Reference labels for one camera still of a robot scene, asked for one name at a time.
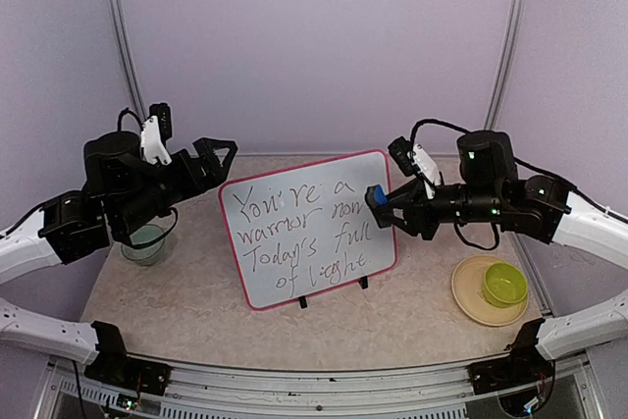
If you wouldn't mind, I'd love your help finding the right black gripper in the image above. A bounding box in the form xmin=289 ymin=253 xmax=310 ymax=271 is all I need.
xmin=375 ymin=174 xmax=506 ymax=239

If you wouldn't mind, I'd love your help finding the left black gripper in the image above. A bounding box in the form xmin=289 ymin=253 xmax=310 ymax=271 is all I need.
xmin=113 ymin=137 xmax=238 ymax=237

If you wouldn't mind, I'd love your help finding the blue whiteboard eraser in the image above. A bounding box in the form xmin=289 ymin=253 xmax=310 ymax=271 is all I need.
xmin=365 ymin=184 xmax=388 ymax=208

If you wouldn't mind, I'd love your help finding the pink framed whiteboard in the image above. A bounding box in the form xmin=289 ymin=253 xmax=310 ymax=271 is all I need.
xmin=219 ymin=150 xmax=397 ymax=311

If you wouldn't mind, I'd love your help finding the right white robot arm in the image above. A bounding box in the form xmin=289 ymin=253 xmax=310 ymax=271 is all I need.
xmin=365 ymin=131 xmax=627 ymax=268

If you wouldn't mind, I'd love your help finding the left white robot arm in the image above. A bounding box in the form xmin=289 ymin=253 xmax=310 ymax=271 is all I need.
xmin=1 ymin=131 xmax=237 ymax=385

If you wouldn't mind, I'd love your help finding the beige round plate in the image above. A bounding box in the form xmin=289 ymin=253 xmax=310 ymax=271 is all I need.
xmin=451 ymin=255 xmax=528 ymax=327

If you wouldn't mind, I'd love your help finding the lime green bowl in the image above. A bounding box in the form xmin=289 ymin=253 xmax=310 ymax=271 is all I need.
xmin=482 ymin=262 xmax=529 ymax=308

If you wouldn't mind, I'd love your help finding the left black board stand foot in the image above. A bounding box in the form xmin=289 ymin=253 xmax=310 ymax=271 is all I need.
xmin=297 ymin=296 xmax=308 ymax=309

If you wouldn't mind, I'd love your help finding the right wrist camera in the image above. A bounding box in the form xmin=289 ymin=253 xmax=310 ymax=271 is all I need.
xmin=388 ymin=136 xmax=443 ymax=199

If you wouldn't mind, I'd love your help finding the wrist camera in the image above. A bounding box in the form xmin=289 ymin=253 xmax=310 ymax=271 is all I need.
xmin=140 ymin=102 xmax=173 ymax=166
xmin=388 ymin=136 xmax=443 ymax=199

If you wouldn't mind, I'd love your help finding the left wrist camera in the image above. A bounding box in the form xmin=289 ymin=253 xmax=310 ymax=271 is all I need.
xmin=140 ymin=102 xmax=173 ymax=166

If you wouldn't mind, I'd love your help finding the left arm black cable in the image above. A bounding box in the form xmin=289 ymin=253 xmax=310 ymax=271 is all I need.
xmin=0 ymin=107 xmax=180 ymax=250

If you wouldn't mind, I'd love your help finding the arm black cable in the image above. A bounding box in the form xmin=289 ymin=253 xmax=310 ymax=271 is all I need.
xmin=0 ymin=107 xmax=180 ymax=250
xmin=409 ymin=117 xmax=628 ymax=250

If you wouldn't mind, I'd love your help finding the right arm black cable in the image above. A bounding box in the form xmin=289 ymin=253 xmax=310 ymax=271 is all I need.
xmin=409 ymin=117 xmax=628 ymax=250

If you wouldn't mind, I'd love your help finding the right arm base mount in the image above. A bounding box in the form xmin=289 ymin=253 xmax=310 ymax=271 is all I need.
xmin=467 ymin=318 xmax=555 ymax=394

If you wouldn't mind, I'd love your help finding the left aluminium frame post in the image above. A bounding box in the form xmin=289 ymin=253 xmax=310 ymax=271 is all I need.
xmin=107 ymin=0 xmax=147 ymax=119

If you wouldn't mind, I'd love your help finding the aluminium frame post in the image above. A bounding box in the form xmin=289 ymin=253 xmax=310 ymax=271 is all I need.
xmin=484 ymin=0 xmax=526 ymax=130
xmin=107 ymin=0 xmax=147 ymax=119

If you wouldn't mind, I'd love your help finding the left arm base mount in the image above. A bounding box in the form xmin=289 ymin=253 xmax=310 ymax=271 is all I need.
xmin=84 ymin=321 xmax=172 ymax=396

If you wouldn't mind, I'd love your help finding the right aluminium frame post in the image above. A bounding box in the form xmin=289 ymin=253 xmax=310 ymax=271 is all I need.
xmin=484 ymin=0 xmax=526 ymax=130

